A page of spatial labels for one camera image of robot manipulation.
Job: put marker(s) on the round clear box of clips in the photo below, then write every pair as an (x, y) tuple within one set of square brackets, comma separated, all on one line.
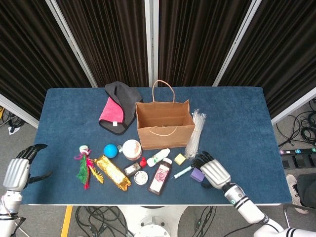
[(141, 177)]

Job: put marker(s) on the green white marker pen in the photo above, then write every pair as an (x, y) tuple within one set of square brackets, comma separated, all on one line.
[(182, 172)]

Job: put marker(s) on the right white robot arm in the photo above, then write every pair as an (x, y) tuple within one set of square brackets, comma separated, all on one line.
[(249, 209)]

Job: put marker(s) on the white metal frame post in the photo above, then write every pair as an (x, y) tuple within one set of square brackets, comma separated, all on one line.
[(151, 42), (72, 42), (236, 42)]

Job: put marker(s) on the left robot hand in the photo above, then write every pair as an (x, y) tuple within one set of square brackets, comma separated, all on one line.
[(17, 175)]

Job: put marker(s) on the grey and pink cloth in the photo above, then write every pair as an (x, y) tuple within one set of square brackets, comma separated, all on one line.
[(128, 98)]

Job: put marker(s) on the brown bottle pink flower label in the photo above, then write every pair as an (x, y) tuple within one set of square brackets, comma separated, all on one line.
[(159, 177)]

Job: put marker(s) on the clear jar of rubber bands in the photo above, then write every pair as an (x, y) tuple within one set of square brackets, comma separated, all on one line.
[(132, 149)]

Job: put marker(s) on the gold foil packet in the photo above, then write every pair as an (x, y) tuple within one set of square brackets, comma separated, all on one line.
[(112, 172)]

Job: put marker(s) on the blue ball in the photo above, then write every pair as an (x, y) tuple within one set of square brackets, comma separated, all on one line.
[(110, 150)]

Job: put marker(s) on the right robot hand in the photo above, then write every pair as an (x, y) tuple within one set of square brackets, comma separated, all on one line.
[(216, 172)]

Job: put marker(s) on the brown paper bag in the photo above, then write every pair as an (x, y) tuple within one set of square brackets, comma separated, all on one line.
[(163, 138)]

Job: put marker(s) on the yellow sponge cube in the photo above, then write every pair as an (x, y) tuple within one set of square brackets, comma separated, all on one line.
[(179, 159)]

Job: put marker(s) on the dark pleated curtain panel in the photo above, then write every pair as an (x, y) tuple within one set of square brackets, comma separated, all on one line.
[(197, 37), (24, 49), (284, 49), (106, 37)]

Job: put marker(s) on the white metal frame rail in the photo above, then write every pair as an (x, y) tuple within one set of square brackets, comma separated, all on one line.
[(18, 111), (293, 110)]

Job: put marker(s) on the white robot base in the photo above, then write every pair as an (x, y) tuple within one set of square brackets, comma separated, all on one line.
[(153, 222)]

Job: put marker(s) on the white bottle green label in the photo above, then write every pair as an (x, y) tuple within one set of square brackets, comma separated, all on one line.
[(158, 157)]

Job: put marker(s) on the black ink bottle red cap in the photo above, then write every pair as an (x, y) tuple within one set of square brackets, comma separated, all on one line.
[(132, 169)]

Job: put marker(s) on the black foot pedal unit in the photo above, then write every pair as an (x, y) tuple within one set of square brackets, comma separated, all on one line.
[(300, 160)]

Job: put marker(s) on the dark trouser leg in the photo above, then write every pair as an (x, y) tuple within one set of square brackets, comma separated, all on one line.
[(308, 190)]

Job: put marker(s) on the purple foam cube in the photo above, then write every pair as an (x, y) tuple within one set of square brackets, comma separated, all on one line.
[(196, 174)]

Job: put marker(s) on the blue felt table cover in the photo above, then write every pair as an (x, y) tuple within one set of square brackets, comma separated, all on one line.
[(234, 111)]

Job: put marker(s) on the yellow floor tape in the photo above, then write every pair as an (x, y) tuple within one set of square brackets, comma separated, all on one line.
[(66, 222)]

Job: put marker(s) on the white sneaker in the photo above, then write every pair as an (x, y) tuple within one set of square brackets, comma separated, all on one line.
[(293, 190)]

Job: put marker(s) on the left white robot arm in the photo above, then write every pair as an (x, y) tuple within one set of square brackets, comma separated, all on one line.
[(7, 217)]

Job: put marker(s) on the bundle of clear straws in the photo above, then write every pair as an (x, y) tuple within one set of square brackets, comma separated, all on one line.
[(197, 123)]

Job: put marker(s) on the colourful feather toy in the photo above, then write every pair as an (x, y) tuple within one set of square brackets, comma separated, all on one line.
[(85, 170)]

